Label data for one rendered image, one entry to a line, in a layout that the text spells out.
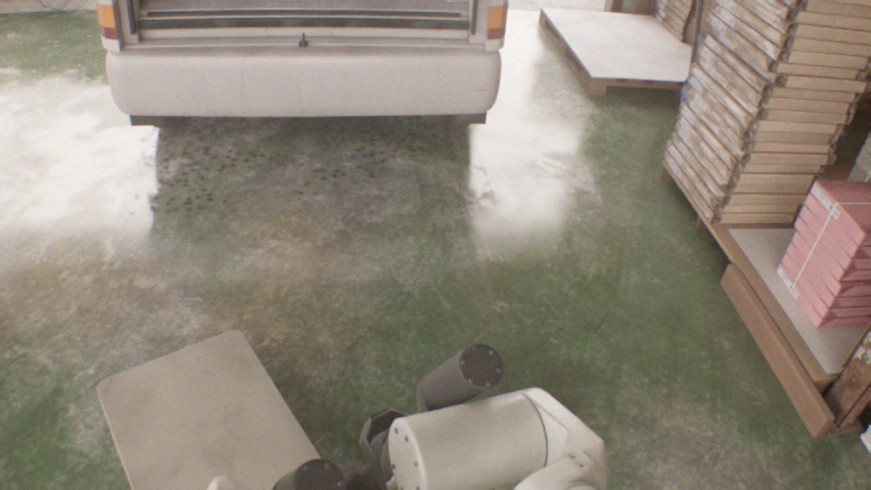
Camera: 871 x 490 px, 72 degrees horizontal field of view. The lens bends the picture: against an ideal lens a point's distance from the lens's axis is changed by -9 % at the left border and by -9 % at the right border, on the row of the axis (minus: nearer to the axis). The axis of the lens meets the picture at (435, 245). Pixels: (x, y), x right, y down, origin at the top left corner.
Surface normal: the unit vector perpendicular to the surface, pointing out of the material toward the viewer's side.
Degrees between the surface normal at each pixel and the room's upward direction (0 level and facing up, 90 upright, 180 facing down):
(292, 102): 95
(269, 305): 0
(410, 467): 84
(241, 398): 0
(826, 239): 90
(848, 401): 90
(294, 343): 0
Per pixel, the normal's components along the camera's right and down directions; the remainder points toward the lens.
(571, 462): 0.03, -0.96
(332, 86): 0.12, 0.60
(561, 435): -0.91, 0.11
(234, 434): 0.07, -0.78
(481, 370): 0.34, -0.40
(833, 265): -0.99, 0.01
